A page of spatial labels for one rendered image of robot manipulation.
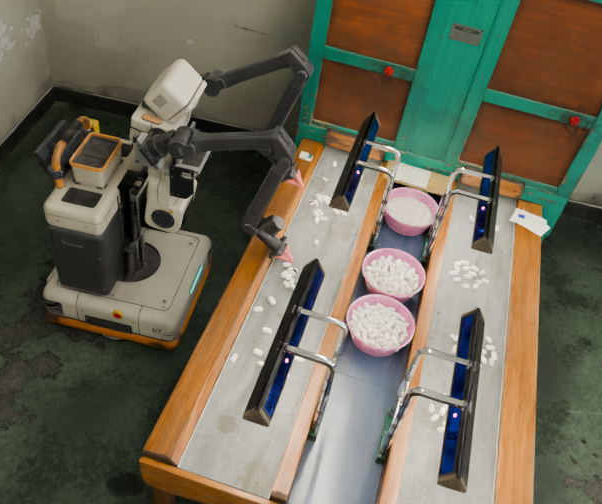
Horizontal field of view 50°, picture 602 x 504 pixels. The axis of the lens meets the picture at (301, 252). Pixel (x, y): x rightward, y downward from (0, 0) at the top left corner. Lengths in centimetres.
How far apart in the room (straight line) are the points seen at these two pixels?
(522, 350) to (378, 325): 56
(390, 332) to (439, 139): 106
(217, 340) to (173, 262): 98
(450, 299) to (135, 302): 143
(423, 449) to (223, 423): 67
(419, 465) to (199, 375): 79
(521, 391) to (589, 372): 131
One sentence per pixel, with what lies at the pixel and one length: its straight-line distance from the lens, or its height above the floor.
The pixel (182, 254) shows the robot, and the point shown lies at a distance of 329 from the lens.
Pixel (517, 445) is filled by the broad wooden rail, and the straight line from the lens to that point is 238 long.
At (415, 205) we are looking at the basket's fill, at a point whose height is 74.
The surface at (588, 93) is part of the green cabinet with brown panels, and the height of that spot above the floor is 136.
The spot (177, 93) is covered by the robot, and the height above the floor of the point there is 135.
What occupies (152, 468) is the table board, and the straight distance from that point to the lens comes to 216.
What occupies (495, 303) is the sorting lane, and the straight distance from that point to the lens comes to 277.
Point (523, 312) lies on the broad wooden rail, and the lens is 276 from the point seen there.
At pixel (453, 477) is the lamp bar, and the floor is 110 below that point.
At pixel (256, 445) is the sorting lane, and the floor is 74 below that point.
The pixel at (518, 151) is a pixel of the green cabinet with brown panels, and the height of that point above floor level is 100.
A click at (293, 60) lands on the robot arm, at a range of 254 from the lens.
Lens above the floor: 267
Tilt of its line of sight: 45 degrees down
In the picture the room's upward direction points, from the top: 11 degrees clockwise
